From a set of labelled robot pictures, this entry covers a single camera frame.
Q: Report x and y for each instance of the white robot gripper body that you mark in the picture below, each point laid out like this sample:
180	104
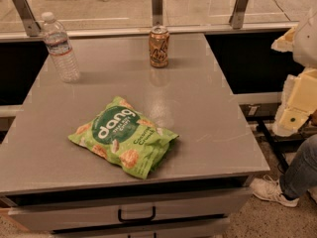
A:
306	42

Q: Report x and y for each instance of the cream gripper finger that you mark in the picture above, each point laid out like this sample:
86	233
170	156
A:
298	102
285	42

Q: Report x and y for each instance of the orange soda can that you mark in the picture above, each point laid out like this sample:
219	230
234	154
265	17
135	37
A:
158	46

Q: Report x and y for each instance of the blue jeans leg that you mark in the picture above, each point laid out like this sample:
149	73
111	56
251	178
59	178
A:
302	172

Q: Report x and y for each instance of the white sneaker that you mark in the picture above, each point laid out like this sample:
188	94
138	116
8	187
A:
268	189

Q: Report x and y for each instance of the grey lower drawer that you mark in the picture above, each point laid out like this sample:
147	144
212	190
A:
203	228

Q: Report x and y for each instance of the grey drawer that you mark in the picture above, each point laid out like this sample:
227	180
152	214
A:
103	212
203	228

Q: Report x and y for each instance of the green dang chips bag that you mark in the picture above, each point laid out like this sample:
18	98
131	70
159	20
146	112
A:
125	137

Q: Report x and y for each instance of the clear plastic water bottle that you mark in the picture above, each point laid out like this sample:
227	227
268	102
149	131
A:
59	48

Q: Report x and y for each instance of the grey upper drawer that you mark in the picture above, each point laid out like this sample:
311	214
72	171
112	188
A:
103	212

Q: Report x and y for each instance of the horizontal metal rail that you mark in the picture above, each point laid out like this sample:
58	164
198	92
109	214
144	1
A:
116	32

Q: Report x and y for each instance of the right metal railing post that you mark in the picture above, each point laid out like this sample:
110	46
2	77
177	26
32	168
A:
237	18

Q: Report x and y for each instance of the metal railing post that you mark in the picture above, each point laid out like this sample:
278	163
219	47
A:
237	18
32	28
157	7

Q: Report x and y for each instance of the middle metal railing post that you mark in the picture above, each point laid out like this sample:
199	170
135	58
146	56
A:
157	7

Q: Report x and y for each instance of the black drawer handle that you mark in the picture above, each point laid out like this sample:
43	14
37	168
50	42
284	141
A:
144	215

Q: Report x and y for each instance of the left metal railing post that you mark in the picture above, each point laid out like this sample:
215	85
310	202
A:
32	28

